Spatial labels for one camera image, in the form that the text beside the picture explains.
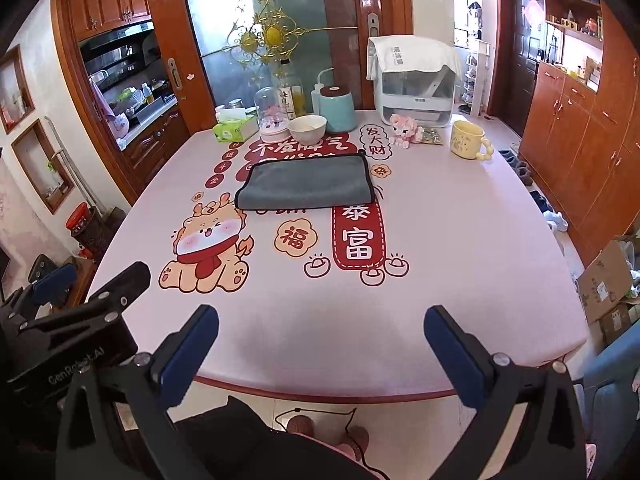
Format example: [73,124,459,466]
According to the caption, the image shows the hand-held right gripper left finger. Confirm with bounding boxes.
[56,304,221,480]

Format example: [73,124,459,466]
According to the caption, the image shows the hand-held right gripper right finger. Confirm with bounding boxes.
[423,304,588,480]

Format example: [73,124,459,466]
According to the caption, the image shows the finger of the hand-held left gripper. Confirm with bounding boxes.
[20,261,152,333]
[0,255,79,328]

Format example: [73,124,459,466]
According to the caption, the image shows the grey towel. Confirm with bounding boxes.
[235,153,376,211]

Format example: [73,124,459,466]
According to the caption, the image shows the red lidded jar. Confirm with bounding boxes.
[66,203,104,257]

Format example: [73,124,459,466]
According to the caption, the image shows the pink printed tablecloth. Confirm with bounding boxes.
[85,109,589,402]

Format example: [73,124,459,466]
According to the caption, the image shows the person's dark trousers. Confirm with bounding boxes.
[172,394,386,480]

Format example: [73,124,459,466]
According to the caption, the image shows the person's pink slippers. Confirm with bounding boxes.
[286,414,371,461]

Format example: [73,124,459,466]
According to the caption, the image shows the blue chair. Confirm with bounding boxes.
[581,332,640,442]

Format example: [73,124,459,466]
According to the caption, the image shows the large cardboard box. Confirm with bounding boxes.
[574,239,637,325]

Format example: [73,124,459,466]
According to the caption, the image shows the small cardboard box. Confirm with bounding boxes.
[597,302,640,347]

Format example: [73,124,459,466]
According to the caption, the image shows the green tissue box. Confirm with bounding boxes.
[212,115,261,144]

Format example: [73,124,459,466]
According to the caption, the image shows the grey slippers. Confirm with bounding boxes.
[514,160,537,187]

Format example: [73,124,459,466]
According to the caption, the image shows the yellow mug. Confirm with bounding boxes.
[450,120,496,162]

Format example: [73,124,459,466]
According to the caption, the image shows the glass dome on pink base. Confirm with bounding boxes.
[254,86,292,144]

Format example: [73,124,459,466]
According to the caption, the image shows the white bowl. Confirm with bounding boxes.
[288,114,328,145]

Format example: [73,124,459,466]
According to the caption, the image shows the pink plush toy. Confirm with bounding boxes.
[389,113,426,149]

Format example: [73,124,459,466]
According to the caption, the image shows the glass oil bottle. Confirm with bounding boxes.
[274,58,306,122]

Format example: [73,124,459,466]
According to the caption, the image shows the white countertop appliance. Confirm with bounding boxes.
[369,62,457,127]

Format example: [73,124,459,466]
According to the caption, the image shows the clear squeeze bottle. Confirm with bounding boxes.
[311,67,335,116]

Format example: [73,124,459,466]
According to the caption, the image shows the teal canister with brown lid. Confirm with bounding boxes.
[318,85,358,134]

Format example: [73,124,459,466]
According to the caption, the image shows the white shoe rack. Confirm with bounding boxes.
[460,40,494,116]

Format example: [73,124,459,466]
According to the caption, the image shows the wooden kitchen cabinets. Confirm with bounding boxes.
[64,0,193,181]

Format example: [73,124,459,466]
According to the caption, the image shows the gold door ornament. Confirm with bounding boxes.
[227,0,314,81]

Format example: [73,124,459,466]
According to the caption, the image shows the frosted glass sliding door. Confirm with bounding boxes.
[179,0,368,111]

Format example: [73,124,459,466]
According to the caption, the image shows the dark entrance door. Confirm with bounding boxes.
[506,0,547,133]

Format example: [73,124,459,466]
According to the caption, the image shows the white cloth cover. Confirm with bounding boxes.
[367,35,464,82]

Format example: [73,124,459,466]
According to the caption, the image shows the black cable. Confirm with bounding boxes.
[273,406,382,476]

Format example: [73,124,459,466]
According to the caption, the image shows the wooden wall cabinet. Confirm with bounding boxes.
[519,0,640,263]

